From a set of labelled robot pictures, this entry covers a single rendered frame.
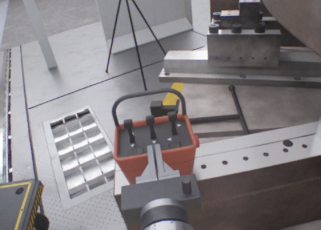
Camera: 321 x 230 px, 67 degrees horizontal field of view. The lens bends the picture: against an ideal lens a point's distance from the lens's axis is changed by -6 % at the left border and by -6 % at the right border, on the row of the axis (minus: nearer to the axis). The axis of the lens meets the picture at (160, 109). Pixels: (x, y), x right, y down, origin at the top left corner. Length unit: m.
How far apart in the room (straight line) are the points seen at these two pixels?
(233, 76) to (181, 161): 1.24
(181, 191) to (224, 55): 1.32
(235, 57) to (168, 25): 2.22
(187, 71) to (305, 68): 0.79
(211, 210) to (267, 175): 0.20
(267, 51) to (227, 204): 1.09
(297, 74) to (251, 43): 0.41
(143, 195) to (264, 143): 0.46
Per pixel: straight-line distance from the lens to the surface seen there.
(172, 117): 0.62
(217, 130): 1.41
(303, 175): 0.84
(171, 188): 0.44
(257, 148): 0.78
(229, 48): 1.66
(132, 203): 0.44
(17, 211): 1.33
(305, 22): 0.99
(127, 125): 0.62
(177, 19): 3.89
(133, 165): 0.62
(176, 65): 1.86
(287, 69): 1.83
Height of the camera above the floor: 1.23
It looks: 35 degrees down
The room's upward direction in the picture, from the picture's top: 9 degrees counter-clockwise
